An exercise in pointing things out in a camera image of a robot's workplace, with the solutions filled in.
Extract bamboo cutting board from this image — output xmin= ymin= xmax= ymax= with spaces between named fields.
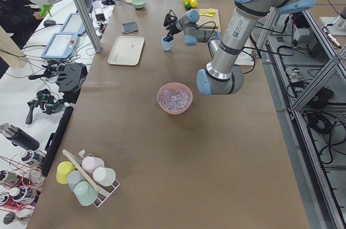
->
xmin=195 ymin=9 xmax=221 ymax=32

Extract teach pendant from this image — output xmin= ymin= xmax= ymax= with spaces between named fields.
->
xmin=60 ymin=13 xmax=86 ymax=36
xmin=41 ymin=32 xmax=78 ymax=60

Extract yellow plastic knife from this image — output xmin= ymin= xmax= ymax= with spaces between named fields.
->
xmin=199 ymin=12 xmax=214 ymax=17

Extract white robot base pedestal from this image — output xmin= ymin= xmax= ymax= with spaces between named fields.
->
xmin=235 ymin=38 xmax=254 ymax=66

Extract mint cup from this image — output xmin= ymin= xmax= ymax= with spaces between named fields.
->
xmin=74 ymin=181 xmax=98 ymax=206

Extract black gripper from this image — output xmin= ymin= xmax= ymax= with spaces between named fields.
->
xmin=163 ymin=30 xmax=175 ymax=42

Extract black camera cable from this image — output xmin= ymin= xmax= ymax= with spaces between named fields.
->
xmin=169 ymin=9 xmax=256 ymax=75

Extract yellow cup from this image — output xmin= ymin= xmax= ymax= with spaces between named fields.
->
xmin=56 ymin=161 xmax=75 ymax=184

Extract teach pendant far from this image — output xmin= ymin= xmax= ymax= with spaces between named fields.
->
xmin=60 ymin=13 xmax=86 ymax=36

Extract cream rabbit tray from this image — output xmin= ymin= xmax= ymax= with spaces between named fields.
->
xmin=108 ymin=36 xmax=145 ymax=66

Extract white cup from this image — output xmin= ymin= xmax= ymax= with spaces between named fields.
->
xmin=92 ymin=167 xmax=116 ymax=186

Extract black water bottle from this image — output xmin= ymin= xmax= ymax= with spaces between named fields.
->
xmin=1 ymin=123 xmax=39 ymax=151

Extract white wire cup rack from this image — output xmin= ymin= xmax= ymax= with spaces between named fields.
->
xmin=62 ymin=149 xmax=120 ymax=207

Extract pink cup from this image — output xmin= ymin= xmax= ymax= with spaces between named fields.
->
xmin=82 ymin=156 xmax=104 ymax=174

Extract aluminium frame post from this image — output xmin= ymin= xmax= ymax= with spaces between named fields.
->
xmin=73 ymin=0 xmax=101 ymax=53

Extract mint green bowl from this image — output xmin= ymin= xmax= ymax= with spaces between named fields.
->
xmin=131 ymin=0 xmax=147 ymax=9

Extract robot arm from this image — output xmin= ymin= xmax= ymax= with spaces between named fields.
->
xmin=162 ymin=0 xmax=317 ymax=95

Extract grey folded cloth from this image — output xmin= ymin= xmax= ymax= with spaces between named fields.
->
xmin=121 ymin=22 xmax=138 ymax=33

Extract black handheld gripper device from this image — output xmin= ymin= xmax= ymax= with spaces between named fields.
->
xmin=25 ymin=89 xmax=65 ymax=124

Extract teach pendant near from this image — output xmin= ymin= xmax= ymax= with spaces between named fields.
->
xmin=41 ymin=32 xmax=78 ymax=60

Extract green lime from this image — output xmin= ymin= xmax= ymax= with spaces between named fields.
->
xmin=184 ymin=2 xmax=191 ymax=10

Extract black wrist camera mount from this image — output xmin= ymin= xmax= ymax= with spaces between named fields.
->
xmin=163 ymin=10 xmax=178 ymax=30

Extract light blue plastic cup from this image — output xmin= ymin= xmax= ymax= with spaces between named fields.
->
xmin=161 ymin=36 xmax=172 ymax=51

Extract whole lemon lower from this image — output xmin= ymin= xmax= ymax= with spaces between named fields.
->
xmin=190 ymin=0 xmax=198 ymax=9

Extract grey cup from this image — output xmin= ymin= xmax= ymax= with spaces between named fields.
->
xmin=67 ymin=170 xmax=84 ymax=192

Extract pink bowl of ice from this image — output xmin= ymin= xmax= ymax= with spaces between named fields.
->
xmin=157 ymin=83 xmax=193 ymax=115

